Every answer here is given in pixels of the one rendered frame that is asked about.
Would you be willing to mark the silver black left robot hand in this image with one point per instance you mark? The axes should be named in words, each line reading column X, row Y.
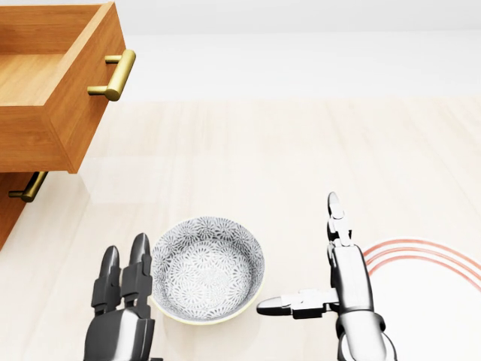
column 120, row 331

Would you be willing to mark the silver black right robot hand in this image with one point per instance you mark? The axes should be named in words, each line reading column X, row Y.
column 351, row 278

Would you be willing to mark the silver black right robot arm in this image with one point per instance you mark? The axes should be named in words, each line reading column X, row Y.
column 366, row 338

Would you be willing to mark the grey floral patterned bowl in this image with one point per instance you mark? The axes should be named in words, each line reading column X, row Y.
column 206, row 270

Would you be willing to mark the white plate with red rings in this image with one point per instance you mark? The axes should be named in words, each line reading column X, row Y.
column 424, row 301

